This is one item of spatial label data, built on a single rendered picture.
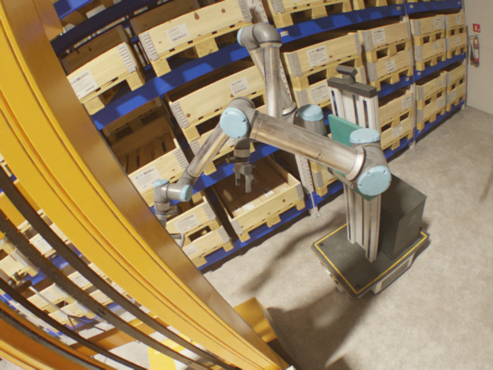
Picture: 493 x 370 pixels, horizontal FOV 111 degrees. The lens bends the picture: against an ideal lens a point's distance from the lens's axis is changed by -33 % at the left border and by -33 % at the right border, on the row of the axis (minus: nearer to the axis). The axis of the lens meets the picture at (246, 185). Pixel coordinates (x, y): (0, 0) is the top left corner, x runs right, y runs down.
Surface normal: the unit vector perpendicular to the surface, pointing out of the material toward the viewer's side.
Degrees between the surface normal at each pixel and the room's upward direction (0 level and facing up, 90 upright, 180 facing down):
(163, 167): 90
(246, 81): 90
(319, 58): 90
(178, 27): 90
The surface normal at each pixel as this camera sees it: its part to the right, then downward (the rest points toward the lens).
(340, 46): 0.36, 0.46
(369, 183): -0.13, 0.68
